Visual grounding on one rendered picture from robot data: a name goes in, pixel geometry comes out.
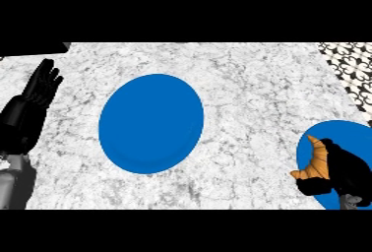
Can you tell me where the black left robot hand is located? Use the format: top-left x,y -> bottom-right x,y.
0,58 -> 65,156

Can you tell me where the black white patterned tile panel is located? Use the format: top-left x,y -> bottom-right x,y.
318,41 -> 372,116

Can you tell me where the dark appliance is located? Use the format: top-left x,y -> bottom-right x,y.
0,41 -> 73,57

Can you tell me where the orange croissant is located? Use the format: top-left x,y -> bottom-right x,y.
290,134 -> 331,181

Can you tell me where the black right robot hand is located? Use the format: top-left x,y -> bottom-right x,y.
296,138 -> 372,208

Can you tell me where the blue plate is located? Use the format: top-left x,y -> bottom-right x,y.
296,119 -> 372,211
98,73 -> 206,175

